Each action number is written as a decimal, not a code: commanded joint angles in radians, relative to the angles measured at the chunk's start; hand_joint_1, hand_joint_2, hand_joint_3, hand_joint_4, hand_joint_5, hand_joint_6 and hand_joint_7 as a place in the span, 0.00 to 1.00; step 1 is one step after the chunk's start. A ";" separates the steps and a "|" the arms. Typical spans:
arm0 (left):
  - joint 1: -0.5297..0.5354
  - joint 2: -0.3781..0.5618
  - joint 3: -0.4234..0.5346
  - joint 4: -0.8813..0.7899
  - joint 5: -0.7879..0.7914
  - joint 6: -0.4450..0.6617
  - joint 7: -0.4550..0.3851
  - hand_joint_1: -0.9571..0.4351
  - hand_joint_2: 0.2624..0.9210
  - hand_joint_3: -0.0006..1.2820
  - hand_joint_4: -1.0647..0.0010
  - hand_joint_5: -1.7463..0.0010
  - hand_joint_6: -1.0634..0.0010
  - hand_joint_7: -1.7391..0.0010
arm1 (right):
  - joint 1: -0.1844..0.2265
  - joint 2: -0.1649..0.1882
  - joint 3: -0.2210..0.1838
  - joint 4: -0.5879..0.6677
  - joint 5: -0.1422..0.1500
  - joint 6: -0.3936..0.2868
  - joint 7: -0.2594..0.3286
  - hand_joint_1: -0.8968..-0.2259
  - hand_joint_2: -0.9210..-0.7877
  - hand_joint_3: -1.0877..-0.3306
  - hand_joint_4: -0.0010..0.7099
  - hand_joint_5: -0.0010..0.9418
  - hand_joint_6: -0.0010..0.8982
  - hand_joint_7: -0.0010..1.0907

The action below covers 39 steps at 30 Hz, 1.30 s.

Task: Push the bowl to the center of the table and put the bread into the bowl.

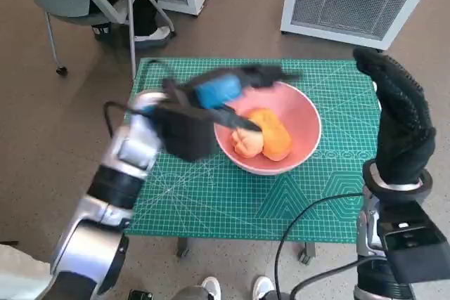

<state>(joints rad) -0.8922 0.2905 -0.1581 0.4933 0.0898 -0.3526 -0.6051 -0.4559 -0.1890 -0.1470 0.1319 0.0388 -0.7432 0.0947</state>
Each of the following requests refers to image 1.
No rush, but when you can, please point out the pink bowl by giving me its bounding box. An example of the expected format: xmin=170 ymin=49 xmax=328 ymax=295
xmin=213 ymin=80 xmax=323 ymax=176

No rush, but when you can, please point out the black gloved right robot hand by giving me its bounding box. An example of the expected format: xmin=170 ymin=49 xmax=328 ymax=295
xmin=352 ymin=46 xmax=437 ymax=184

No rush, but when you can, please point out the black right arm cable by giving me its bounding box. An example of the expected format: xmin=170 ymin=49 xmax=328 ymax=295
xmin=290 ymin=256 xmax=386 ymax=296
xmin=274 ymin=193 xmax=365 ymax=300

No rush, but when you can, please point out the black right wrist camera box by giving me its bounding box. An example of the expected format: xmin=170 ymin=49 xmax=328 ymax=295
xmin=379 ymin=201 xmax=450 ymax=285

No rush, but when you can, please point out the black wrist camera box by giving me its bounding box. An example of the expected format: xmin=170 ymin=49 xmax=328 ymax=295
xmin=379 ymin=201 xmax=450 ymax=285
xmin=153 ymin=101 xmax=219 ymax=162

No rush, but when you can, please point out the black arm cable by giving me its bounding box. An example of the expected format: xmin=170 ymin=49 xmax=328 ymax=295
xmin=290 ymin=256 xmax=386 ymax=296
xmin=103 ymin=101 xmax=159 ymax=138
xmin=274 ymin=193 xmax=365 ymax=300

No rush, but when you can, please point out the small black device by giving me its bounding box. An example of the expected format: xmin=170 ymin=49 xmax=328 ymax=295
xmin=128 ymin=289 xmax=155 ymax=300

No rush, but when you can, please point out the oblong orange toy bread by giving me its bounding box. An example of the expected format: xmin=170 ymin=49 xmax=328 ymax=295
xmin=247 ymin=108 xmax=293 ymax=161

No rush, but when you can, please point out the white cloth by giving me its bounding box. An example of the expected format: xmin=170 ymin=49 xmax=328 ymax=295
xmin=0 ymin=243 xmax=53 ymax=300

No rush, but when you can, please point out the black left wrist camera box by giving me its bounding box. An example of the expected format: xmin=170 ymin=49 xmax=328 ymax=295
xmin=153 ymin=101 xmax=219 ymax=162

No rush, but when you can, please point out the round toy bread bun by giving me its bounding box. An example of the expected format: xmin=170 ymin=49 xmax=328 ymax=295
xmin=230 ymin=127 xmax=265 ymax=157

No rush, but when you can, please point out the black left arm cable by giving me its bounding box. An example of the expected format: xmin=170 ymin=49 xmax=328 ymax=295
xmin=103 ymin=101 xmax=159 ymax=138

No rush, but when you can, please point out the white shoe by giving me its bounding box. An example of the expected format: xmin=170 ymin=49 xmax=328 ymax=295
xmin=201 ymin=276 xmax=222 ymax=300
xmin=252 ymin=275 xmax=275 ymax=300

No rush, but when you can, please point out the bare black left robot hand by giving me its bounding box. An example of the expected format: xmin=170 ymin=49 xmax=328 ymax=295
xmin=191 ymin=63 xmax=303 ymax=132

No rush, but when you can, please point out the green cutting mat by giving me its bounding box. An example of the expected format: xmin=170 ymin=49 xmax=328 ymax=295
xmin=124 ymin=56 xmax=383 ymax=244

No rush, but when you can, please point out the black table leg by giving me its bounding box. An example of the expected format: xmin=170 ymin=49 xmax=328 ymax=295
xmin=176 ymin=237 xmax=191 ymax=258
xmin=297 ymin=242 xmax=316 ymax=265

